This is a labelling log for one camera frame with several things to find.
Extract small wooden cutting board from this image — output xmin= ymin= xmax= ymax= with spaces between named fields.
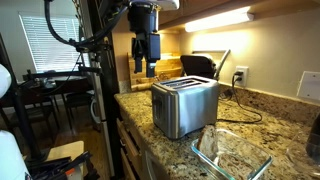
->
xmin=129 ymin=66 xmax=184 ymax=93

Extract clear glass baking dish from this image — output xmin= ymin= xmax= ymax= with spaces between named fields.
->
xmin=190 ymin=128 xmax=274 ymax=180

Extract light wooden stool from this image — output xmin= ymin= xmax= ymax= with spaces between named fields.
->
xmin=45 ymin=140 xmax=85 ymax=165

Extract brown bread slice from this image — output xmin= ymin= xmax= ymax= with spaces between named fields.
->
xmin=195 ymin=124 xmax=220 ymax=162

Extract bundled black cord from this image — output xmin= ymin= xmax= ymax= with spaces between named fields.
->
xmin=218 ymin=87 xmax=235 ymax=102

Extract black power cord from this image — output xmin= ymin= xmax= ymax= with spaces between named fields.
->
xmin=216 ymin=70 xmax=264 ymax=124

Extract curved silver appliance handle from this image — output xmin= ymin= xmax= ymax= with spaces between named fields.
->
xmin=144 ymin=149 xmax=158 ymax=180

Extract black panini grill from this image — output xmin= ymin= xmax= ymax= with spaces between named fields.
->
xmin=179 ymin=49 xmax=232 ymax=82

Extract black bottle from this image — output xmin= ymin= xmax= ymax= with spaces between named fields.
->
xmin=305 ymin=111 xmax=320 ymax=164

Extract white window blinds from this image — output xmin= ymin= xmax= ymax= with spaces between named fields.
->
xmin=18 ymin=12 xmax=91 ymax=74

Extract wooden drawer cabinet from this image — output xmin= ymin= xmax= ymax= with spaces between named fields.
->
xmin=114 ymin=116 xmax=145 ymax=180

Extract wooden cutting board with hole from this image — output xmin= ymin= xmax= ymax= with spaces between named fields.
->
xmin=126 ymin=51 xmax=184 ymax=84

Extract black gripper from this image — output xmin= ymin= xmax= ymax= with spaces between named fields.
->
xmin=128 ymin=3 xmax=162 ymax=79

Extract white blank wall plate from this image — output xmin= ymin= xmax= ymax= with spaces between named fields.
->
xmin=296 ymin=70 xmax=320 ymax=102

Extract black clamp tools pile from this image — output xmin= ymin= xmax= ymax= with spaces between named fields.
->
xmin=25 ymin=150 xmax=101 ymax=180

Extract black diagonal stand bar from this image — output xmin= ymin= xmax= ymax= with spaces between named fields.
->
xmin=0 ymin=33 xmax=43 ymax=162

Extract dark dining table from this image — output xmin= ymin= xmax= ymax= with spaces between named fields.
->
xmin=0 ymin=76 xmax=95 ymax=108

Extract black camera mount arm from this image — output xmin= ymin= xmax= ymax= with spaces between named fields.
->
xmin=25 ymin=65 xmax=103 ymax=82

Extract black vertical post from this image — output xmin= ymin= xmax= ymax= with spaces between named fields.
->
xmin=87 ymin=0 xmax=125 ymax=178

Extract white wall outlet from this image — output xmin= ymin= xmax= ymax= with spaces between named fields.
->
xmin=234 ymin=65 xmax=250 ymax=88

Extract bright fluorescent light strip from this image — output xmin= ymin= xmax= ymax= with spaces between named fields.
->
xmin=184 ymin=5 xmax=255 ymax=34

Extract dark dining chair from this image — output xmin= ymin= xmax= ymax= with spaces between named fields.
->
xmin=62 ymin=90 xmax=97 ymax=132
xmin=24 ymin=96 xmax=62 ymax=141

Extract black stereo camera bar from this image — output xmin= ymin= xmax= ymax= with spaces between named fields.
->
xmin=75 ymin=43 xmax=113 ymax=54

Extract stainless steel two-slot toaster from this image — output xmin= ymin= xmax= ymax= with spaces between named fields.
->
xmin=150 ymin=75 xmax=221 ymax=140

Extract clear measuring cup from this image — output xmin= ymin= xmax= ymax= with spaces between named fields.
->
xmin=285 ymin=131 xmax=320 ymax=179

